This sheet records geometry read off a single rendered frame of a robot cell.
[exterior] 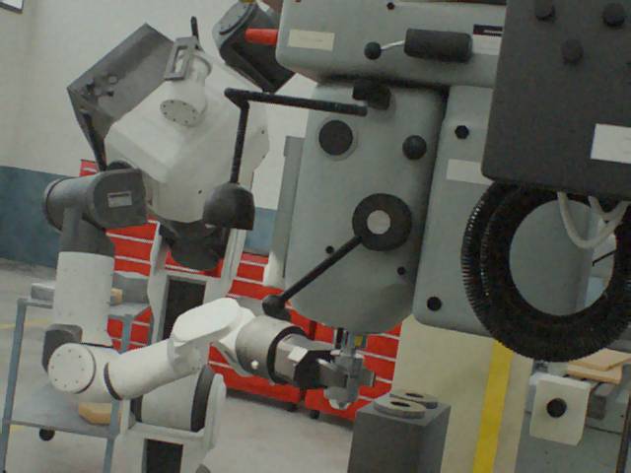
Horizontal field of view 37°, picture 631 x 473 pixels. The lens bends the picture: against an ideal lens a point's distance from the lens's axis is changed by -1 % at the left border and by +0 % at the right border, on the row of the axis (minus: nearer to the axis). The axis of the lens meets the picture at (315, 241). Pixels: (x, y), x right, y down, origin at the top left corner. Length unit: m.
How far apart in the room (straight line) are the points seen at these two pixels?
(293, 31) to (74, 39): 11.38
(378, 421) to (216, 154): 0.53
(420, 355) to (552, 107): 2.23
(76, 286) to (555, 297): 0.78
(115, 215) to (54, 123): 10.99
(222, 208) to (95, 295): 0.36
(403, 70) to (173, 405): 1.02
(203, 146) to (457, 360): 1.60
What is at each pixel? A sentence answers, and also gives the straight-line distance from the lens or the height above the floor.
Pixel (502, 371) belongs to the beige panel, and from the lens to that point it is 2.99.
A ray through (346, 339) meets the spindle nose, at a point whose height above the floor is 1.29.
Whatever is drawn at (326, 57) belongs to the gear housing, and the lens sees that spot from 1.18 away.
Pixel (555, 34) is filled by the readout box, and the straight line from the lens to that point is 0.87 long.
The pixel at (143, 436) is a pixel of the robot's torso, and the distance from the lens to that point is 2.01.
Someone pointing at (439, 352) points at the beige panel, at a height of 1.04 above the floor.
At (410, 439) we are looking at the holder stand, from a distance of 1.59.
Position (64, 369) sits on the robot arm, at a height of 1.15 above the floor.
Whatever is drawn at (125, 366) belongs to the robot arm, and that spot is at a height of 1.17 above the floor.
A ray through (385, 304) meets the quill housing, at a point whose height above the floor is 1.35.
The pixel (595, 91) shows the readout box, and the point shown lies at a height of 1.60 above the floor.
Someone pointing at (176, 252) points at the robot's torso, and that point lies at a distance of 1.96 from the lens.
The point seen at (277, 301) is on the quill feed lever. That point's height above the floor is 1.34.
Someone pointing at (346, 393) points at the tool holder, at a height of 1.22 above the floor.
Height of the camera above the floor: 1.48
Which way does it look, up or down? 3 degrees down
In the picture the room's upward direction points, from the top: 9 degrees clockwise
